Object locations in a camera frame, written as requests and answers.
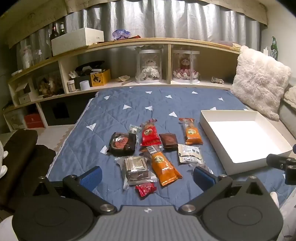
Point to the white fluffy pillow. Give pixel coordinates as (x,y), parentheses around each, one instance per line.
(259,81)

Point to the large orange snack packet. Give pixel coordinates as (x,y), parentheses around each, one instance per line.
(164,168)

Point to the yellow box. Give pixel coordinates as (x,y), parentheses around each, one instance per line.
(99,78)

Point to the black packaged mooncake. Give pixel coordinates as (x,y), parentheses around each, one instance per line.
(121,143)

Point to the small white drawer box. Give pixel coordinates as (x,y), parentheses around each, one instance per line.
(24,99)

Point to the silver pastry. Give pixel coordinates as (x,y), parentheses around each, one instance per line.
(135,169)

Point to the beige foam floor mat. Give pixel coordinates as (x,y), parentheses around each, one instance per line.
(57,139)

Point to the crumpled beige paper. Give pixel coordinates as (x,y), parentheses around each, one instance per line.
(123,78)

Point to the small orange snack packet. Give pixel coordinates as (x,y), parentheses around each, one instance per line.
(193,134)

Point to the brown glass bottle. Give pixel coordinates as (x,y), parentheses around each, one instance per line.
(54,33)

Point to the blue quilt with white triangles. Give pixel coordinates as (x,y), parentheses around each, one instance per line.
(115,109)

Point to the black storage bin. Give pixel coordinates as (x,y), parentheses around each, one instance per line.
(59,113)

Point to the white grey snack packet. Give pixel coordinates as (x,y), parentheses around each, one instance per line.
(190,154)

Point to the flat pink box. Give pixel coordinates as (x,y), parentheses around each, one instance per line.
(227,44)

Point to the small red candy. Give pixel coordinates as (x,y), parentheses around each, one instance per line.
(145,188)

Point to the green beer bottle white label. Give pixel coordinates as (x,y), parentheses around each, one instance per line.
(274,49)

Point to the red box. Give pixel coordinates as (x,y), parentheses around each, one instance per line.
(34,121)

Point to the green bottle beside white box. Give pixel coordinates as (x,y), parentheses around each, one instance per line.
(62,29)

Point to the red doll in clear case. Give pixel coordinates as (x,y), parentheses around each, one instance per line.
(185,68)

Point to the red snack packet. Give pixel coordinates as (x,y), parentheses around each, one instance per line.
(149,135)

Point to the small white bottle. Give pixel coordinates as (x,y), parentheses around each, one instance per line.
(266,51)

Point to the small shell ornament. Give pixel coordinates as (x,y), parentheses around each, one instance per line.
(217,80)

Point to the white rounded object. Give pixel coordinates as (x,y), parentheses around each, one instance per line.
(2,160)

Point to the white cardboard box tray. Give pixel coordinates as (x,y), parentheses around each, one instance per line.
(242,139)

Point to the red wrapper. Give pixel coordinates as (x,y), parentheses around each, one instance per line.
(136,36)

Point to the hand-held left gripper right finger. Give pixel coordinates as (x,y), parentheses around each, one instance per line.
(203,178)

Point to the white cloth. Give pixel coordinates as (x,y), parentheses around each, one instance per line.
(274,198)

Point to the clear glass jar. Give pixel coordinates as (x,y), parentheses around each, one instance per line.
(38,56)
(26,58)

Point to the grey curtain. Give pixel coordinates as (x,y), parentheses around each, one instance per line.
(161,20)

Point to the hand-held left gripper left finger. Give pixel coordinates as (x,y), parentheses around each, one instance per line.
(91,178)

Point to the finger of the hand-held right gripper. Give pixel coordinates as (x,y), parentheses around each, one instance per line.
(294,148)
(277,161)

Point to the dark brown cloth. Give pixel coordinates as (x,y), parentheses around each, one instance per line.
(20,162)

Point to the long white box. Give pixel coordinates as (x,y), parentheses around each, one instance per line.
(76,41)

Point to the white doll in clear case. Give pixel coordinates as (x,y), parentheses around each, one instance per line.
(149,67)

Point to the black box with clutter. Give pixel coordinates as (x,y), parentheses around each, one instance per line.
(85,68)

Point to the brown square snack packet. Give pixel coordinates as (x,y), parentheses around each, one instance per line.
(168,141)

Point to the small jar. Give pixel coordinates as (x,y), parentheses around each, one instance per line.
(71,86)

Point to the white cup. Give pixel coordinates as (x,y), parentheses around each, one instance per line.
(84,85)

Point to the grey cushion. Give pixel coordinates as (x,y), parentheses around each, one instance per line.
(288,120)

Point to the blue purple plastic bag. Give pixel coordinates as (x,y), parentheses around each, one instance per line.
(121,34)

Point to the wooden shelf unit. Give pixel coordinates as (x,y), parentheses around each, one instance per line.
(67,67)

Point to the clear packet with grey snack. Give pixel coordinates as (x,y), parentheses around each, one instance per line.
(205,168)

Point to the beige knitted cushion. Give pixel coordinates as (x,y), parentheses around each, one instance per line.
(291,96)

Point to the dried brown bouquet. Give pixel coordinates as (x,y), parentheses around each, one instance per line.
(49,85)

